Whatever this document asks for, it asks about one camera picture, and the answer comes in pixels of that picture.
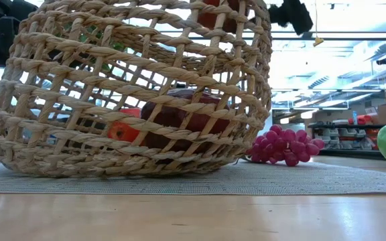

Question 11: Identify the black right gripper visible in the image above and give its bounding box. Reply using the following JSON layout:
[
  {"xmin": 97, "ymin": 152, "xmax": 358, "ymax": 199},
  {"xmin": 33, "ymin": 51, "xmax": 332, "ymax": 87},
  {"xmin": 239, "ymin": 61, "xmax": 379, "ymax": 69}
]
[{"xmin": 268, "ymin": 0, "xmax": 314, "ymax": 36}]

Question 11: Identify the red yellow apple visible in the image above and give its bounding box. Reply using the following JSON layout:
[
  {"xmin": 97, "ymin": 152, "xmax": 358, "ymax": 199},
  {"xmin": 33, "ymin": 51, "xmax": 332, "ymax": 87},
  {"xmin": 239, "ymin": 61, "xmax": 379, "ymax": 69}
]
[{"xmin": 198, "ymin": 0, "xmax": 247, "ymax": 34}]

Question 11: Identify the purple grape bunch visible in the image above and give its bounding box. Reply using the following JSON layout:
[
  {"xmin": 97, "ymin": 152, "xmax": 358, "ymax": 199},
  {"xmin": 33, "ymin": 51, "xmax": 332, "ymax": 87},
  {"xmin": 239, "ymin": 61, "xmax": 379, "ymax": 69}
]
[{"xmin": 245, "ymin": 124, "xmax": 325, "ymax": 167}]

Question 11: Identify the dark maroon round fruit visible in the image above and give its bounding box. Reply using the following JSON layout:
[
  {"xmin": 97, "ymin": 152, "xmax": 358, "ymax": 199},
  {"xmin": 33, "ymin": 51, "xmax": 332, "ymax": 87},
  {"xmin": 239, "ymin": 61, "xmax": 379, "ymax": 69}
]
[{"xmin": 140, "ymin": 88, "xmax": 241, "ymax": 155}]

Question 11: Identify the small red orange fruit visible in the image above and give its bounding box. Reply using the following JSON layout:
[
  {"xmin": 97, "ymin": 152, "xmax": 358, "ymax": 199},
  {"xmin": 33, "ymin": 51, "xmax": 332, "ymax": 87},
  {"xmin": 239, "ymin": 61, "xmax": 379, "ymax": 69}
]
[{"xmin": 107, "ymin": 107, "xmax": 147, "ymax": 145}]

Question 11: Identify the yellow hanging tag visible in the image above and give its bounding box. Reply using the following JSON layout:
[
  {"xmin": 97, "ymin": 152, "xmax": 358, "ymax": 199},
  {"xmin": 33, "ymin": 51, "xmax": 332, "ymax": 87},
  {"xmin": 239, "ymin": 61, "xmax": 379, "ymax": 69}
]
[{"xmin": 312, "ymin": 0, "xmax": 325, "ymax": 48}]

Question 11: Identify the red container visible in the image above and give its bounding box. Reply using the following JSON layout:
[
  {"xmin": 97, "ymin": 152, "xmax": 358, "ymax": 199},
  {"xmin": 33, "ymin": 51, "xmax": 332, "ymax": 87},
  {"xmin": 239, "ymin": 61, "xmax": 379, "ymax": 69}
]
[{"xmin": 348, "ymin": 114, "xmax": 374, "ymax": 125}]

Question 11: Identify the orange storage bin rack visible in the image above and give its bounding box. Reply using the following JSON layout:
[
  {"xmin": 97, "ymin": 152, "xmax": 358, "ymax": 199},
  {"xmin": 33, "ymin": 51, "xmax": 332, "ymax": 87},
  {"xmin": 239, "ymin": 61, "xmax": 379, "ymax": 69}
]
[{"xmin": 366, "ymin": 128, "xmax": 381, "ymax": 151}]

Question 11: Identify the grey woven placemat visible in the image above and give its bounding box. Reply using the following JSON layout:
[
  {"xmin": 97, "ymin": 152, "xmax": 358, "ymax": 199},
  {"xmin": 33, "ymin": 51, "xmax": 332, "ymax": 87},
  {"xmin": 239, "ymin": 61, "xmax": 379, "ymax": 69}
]
[{"xmin": 0, "ymin": 156, "xmax": 386, "ymax": 195}]

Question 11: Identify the woven wicker basket with handles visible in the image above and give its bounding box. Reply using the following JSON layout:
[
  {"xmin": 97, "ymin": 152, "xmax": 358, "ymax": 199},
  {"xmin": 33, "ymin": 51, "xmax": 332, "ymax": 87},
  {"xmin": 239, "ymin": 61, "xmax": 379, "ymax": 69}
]
[{"xmin": 0, "ymin": 0, "xmax": 273, "ymax": 178}]

